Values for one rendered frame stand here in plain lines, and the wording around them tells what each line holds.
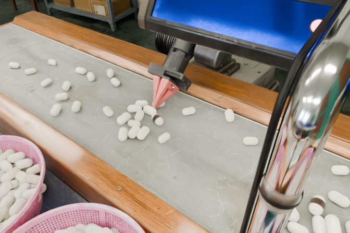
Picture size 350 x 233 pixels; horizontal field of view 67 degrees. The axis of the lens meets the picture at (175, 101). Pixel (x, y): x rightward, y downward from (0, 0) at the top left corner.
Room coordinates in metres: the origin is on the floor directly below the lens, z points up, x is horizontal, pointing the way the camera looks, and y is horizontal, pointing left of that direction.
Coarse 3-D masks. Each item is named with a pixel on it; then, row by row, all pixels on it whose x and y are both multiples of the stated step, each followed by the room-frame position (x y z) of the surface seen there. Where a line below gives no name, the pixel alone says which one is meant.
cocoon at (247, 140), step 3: (246, 138) 0.39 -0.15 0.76; (249, 138) 0.39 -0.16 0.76; (252, 138) 0.39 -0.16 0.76; (255, 138) 0.39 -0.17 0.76; (243, 141) 0.39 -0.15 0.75; (246, 141) 0.39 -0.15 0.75; (249, 141) 0.39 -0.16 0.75; (252, 141) 0.39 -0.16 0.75; (255, 141) 0.39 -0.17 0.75; (246, 144) 0.39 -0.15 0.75; (249, 144) 0.39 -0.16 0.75; (252, 144) 0.39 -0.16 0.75; (255, 144) 0.39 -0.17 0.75
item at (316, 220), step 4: (316, 216) 0.22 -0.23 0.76; (320, 216) 0.22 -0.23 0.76; (312, 220) 0.21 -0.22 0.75; (316, 220) 0.21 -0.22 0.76; (320, 220) 0.21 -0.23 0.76; (312, 224) 0.21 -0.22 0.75; (316, 224) 0.20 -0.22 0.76; (320, 224) 0.20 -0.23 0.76; (324, 224) 0.20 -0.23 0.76; (312, 228) 0.20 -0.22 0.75; (316, 228) 0.20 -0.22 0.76; (320, 228) 0.20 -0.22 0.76; (324, 228) 0.20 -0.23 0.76; (316, 232) 0.19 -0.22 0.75; (320, 232) 0.19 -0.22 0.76; (324, 232) 0.19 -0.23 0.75
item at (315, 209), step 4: (316, 196) 0.25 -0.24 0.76; (320, 196) 0.25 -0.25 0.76; (324, 200) 0.24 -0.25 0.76; (312, 204) 0.24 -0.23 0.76; (316, 204) 0.24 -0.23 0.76; (312, 208) 0.23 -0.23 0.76; (316, 208) 0.23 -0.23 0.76; (320, 208) 0.23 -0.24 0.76; (312, 212) 0.23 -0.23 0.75; (316, 212) 0.22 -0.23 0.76; (320, 212) 0.22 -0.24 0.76
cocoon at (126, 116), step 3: (123, 114) 0.48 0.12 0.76; (126, 114) 0.48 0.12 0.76; (129, 114) 0.49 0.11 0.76; (120, 117) 0.47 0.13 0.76; (123, 117) 0.47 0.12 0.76; (126, 117) 0.48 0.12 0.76; (129, 117) 0.48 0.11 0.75; (117, 120) 0.47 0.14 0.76; (120, 120) 0.46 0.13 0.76; (123, 120) 0.47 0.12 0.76; (126, 120) 0.47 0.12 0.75; (120, 123) 0.46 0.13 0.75; (123, 123) 0.46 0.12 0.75
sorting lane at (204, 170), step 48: (0, 48) 0.90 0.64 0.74; (48, 48) 0.89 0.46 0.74; (48, 96) 0.59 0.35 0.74; (96, 96) 0.59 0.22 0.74; (144, 96) 0.58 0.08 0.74; (192, 96) 0.57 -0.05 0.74; (96, 144) 0.41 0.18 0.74; (144, 144) 0.40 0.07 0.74; (192, 144) 0.40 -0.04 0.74; (240, 144) 0.39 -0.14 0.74; (192, 192) 0.28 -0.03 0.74; (240, 192) 0.28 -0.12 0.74
